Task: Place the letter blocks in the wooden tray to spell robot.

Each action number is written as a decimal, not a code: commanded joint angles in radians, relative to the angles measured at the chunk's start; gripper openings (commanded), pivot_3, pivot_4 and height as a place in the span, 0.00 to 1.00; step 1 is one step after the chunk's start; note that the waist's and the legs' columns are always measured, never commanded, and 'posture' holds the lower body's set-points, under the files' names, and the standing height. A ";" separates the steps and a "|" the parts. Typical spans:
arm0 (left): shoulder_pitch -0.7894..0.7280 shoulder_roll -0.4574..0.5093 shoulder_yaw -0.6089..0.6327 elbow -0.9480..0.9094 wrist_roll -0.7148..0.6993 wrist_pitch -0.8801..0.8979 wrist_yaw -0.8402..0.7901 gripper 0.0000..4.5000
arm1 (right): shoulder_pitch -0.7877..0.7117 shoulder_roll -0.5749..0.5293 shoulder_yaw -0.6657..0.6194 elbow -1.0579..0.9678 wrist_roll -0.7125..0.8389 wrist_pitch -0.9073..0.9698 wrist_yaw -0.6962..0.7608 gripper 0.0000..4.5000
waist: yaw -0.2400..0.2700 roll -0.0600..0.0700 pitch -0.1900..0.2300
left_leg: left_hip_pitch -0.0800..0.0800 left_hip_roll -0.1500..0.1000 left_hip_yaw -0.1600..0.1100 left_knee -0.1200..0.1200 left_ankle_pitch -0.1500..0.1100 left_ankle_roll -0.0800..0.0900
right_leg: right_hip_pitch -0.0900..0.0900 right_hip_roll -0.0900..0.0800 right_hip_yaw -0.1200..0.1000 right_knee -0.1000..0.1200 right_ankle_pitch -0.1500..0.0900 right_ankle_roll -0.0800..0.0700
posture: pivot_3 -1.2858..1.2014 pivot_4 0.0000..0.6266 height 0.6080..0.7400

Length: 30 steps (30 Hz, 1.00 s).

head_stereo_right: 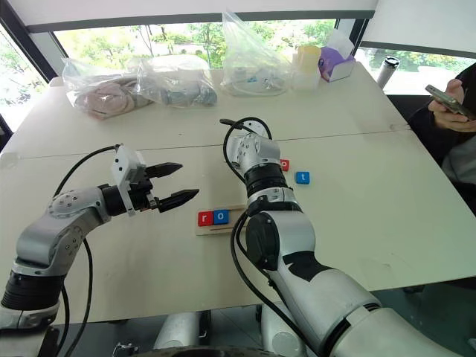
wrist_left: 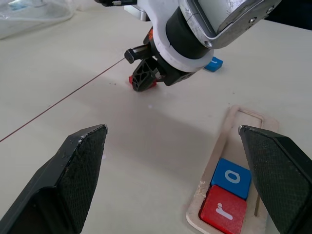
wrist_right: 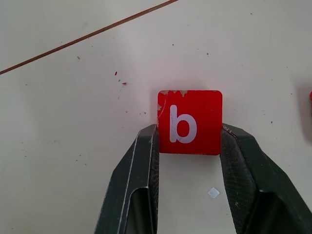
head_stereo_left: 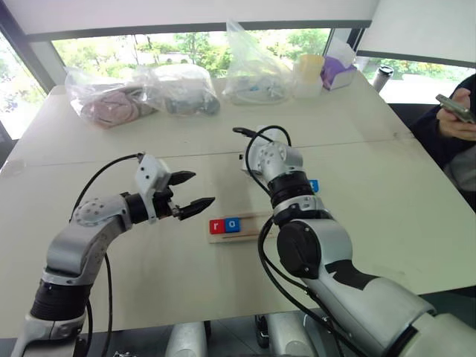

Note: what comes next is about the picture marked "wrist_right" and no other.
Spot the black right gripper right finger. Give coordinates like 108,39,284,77
220,123,312,234

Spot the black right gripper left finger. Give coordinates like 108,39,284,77
94,123,160,234

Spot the red letter b block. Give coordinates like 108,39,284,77
156,89,224,156

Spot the small white square sticker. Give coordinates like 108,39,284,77
207,187,221,200

